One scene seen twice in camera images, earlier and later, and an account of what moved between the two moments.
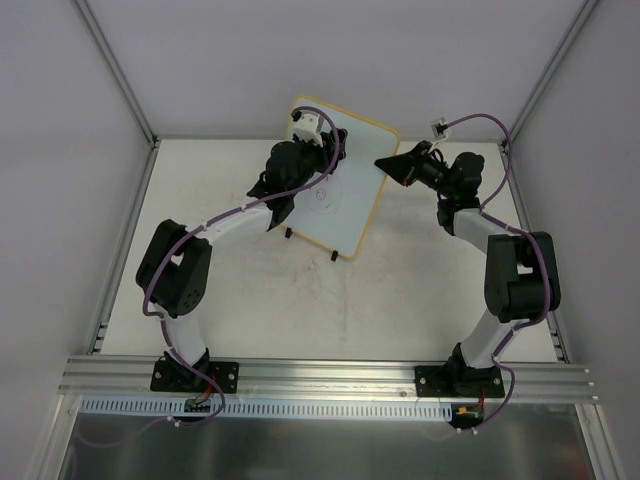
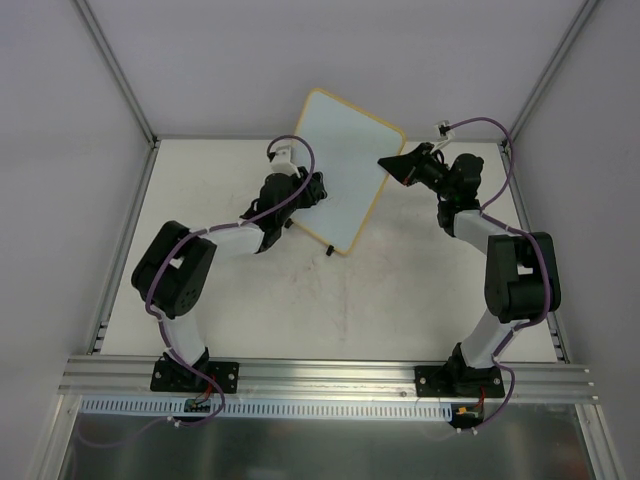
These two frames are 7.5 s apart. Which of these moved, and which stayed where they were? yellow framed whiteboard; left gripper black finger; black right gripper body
Moved: left gripper black finger
Stayed: yellow framed whiteboard; black right gripper body
